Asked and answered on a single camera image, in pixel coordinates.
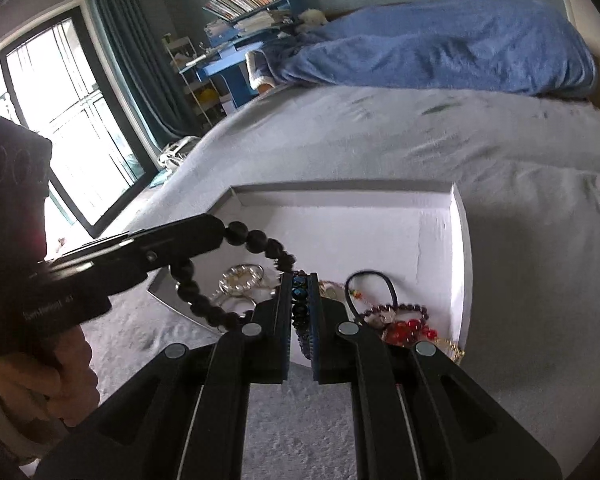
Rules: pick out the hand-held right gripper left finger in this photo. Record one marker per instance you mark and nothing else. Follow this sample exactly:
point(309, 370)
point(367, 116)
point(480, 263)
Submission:
point(285, 330)

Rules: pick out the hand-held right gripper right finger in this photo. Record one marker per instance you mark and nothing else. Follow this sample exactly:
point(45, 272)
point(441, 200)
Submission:
point(314, 330)

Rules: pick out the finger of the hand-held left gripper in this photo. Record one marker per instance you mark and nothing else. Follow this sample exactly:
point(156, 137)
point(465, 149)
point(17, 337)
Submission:
point(170, 247)

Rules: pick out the silver metal bangle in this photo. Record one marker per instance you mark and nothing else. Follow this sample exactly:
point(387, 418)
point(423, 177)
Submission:
point(232, 301)

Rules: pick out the white cardboard tray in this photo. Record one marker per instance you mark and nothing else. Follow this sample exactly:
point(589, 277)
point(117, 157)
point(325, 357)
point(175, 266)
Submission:
point(370, 230)

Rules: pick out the person's left forearm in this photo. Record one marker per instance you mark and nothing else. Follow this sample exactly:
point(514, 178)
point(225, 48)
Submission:
point(0, 410)

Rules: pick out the person's left hand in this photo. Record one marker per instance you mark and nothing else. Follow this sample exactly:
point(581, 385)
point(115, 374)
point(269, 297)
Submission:
point(55, 380)

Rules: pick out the glass balcony door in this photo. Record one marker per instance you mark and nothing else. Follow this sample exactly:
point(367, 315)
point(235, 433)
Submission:
point(65, 125)

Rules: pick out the white shelf rack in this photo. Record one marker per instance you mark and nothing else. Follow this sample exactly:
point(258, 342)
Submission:
point(190, 80)

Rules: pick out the blue wooden desk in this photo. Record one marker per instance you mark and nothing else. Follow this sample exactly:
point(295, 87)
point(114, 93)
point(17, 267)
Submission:
point(230, 70)

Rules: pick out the teal curtain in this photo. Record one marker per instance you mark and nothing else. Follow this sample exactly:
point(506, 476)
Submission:
point(140, 60)

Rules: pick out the stack of papers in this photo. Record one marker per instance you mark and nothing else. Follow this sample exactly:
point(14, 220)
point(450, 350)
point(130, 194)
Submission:
point(245, 22)

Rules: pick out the white plush toy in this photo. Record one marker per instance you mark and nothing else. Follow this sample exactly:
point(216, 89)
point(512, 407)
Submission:
point(314, 16)

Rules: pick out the blue fleece blanket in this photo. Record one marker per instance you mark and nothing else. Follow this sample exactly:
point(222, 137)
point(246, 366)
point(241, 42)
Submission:
point(430, 45)

